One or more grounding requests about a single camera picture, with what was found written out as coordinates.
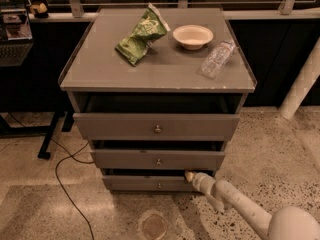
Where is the grey top drawer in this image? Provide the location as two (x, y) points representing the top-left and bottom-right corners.
(72, 95), (241, 142)

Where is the green chip bag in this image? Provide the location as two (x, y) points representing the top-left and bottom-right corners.
(115, 3), (170, 66)

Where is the black desk frame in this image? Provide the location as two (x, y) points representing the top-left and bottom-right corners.
(0, 109), (76, 160)

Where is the open laptop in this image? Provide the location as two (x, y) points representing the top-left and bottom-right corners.
(0, 4), (33, 67)

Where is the clear plastic water bottle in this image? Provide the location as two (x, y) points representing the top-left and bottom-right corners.
(200, 40), (236, 79)

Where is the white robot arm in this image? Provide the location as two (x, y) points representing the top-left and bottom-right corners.
(185, 171), (320, 240)

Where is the grey middle drawer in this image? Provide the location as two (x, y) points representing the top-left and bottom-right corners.
(91, 141), (224, 170)

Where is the white bowl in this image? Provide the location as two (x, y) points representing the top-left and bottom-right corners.
(173, 25), (214, 50)

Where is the black floor cable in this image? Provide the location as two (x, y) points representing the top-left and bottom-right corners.
(6, 112), (96, 240)

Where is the white diagonal pillar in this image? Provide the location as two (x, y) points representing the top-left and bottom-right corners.
(278, 38), (320, 120)

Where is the round floor drain cover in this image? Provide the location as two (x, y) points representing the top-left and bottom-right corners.
(141, 214), (167, 240)

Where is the grey drawer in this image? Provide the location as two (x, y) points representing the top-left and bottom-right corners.
(72, 95), (241, 142)
(91, 141), (224, 170)
(102, 169), (193, 192)

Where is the grey drawer cabinet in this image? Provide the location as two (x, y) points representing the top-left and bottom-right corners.
(58, 5), (258, 194)

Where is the grey bottom drawer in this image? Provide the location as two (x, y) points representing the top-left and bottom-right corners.
(102, 169), (193, 192)

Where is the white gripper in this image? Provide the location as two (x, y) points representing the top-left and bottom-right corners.
(185, 171), (216, 195)

